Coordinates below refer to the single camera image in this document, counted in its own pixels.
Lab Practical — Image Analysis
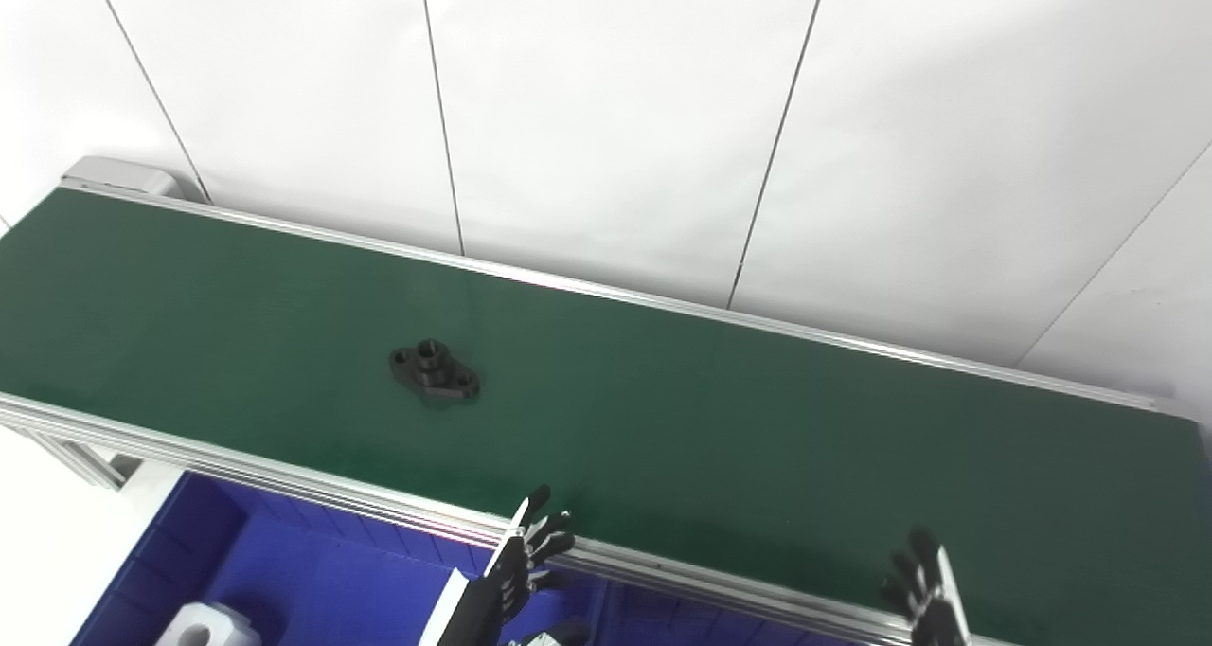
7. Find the white plastic block part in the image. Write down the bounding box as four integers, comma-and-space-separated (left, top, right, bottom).
154, 601, 263, 646

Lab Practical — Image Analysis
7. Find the blue plastic bin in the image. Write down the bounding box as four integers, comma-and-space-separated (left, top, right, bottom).
70, 470, 498, 646
526, 570, 858, 646

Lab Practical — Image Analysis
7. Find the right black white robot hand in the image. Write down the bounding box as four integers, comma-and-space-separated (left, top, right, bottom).
880, 527, 972, 646

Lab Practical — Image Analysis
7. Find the green conveyor belt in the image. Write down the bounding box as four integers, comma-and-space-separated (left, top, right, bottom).
0, 188, 1212, 646
0, 155, 1212, 646

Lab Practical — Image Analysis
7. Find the black flanged metal part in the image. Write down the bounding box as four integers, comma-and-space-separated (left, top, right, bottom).
388, 338, 482, 409

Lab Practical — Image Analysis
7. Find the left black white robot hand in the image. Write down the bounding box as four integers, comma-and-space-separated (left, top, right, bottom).
420, 484, 593, 646

